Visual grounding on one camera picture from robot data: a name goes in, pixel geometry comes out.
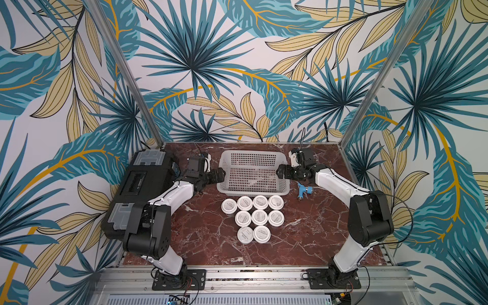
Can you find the right aluminium corner post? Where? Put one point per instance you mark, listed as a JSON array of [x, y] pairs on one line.
[[404, 38]]

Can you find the white plastic basket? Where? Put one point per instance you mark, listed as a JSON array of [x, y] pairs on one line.
[[252, 173]]

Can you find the black toolbox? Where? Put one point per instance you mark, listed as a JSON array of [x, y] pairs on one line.
[[149, 174]]

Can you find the white yogurt cup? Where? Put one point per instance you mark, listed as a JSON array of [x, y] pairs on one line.
[[276, 218], [260, 202], [245, 203], [261, 234], [245, 235], [243, 219], [229, 206], [259, 217], [275, 202]]

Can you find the aluminium rail frame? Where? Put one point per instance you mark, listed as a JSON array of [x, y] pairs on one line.
[[256, 285]]

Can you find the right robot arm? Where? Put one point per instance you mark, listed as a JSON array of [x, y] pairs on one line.
[[369, 218]]

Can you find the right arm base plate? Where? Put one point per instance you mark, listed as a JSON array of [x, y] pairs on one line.
[[330, 279]]

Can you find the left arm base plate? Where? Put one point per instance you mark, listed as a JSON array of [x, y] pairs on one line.
[[190, 280]]

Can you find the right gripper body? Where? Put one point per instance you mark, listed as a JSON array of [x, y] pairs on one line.
[[289, 171]]

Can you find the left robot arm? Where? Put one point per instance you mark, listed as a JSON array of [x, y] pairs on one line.
[[149, 229]]

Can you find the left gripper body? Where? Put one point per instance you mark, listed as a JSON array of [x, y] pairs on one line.
[[208, 178]]

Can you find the aluminium corner post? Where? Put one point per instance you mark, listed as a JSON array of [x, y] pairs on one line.
[[104, 27], [404, 38]]

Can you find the left aluminium corner post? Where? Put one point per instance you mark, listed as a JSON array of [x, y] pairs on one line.
[[104, 27]]

